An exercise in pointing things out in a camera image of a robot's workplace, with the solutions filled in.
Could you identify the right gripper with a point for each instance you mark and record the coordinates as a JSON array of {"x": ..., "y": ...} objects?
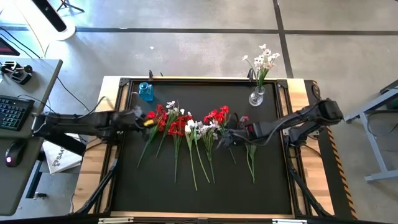
[{"x": 247, "y": 135}]

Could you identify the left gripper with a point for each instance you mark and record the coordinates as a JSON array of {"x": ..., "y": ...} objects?
[{"x": 133, "y": 123}]

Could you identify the red artificial tulip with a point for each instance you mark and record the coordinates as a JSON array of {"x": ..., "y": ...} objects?
[{"x": 244, "y": 118}]

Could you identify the white artificial tulip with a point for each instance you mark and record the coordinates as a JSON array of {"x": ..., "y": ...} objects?
[
  {"x": 187, "y": 128},
  {"x": 191, "y": 123}
]

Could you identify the white flower sprig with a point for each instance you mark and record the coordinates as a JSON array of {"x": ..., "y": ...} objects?
[{"x": 170, "y": 104}]

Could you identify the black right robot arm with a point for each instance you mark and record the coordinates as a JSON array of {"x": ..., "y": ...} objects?
[{"x": 311, "y": 116}]

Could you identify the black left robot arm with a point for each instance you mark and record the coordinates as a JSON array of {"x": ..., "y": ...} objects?
[{"x": 77, "y": 123}]

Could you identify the blue glass vase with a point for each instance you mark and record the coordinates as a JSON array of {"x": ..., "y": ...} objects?
[{"x": 146, "y": 91}]

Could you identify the clear glass vase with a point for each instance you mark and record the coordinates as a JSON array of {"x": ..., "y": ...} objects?
[{"x": 256, "y": 98}]

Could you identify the black spring clamp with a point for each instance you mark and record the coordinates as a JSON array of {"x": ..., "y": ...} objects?
[
  {"x": 250, "y": 74},
  {"x": 150, "y": 75}
]

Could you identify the black diagonal beam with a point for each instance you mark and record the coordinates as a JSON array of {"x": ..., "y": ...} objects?
[{"x": 68, "y": 146}]

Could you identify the black table mat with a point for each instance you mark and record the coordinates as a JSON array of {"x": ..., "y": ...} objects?
[{"x": 155, "y": 193}]

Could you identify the white paper box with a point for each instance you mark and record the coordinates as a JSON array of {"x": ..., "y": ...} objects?
[{"x": 62, "y": 157}]

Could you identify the grey desk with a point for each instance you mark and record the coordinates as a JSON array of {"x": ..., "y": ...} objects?
[
  {"x": 15, "y": 186},
  {"x": 43, "y": 77}
]

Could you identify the white curved stand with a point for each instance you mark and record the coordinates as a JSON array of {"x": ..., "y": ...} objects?
[{"x": 66, "y": 32}]

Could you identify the black yellow hazard strip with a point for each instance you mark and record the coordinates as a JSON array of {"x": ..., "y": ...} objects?
[{"x": 334, "y": 174}]

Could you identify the dark blue desk leg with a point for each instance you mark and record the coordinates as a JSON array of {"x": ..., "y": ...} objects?
[{"x": 32, "y": 180}]

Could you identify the small black floor object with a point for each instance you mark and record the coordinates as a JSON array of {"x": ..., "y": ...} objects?
[{"x": 40, "y": 195}]

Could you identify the black backlit keyboard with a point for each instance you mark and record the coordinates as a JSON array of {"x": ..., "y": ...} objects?
[{"x": 14, "y": 112}]

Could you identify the black computer mouse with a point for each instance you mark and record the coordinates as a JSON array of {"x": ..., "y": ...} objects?
[{"x": 15, "y": 152}]

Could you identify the black clamp device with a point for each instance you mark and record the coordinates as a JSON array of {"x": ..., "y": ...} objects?
[{"x": 18, "y": 76}]

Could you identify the black tripod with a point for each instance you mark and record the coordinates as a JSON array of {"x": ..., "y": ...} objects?
[{"x": 65, "y": 3}]

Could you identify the dark monitor screen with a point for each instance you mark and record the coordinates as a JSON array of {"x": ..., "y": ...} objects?
[{"x": 6, "y": 48}]

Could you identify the black aluminium table frame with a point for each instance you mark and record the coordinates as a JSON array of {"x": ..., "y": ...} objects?
[{"x": 124, "y": 81}]

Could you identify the white metal bracket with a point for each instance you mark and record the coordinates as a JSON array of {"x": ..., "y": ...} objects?
[
  {"x": 115, "y": 220},
  {"x": 289, "y": 221}
]

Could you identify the grey metal table frame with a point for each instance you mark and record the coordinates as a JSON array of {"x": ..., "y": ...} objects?
[{"x": 374, "y": 149}]

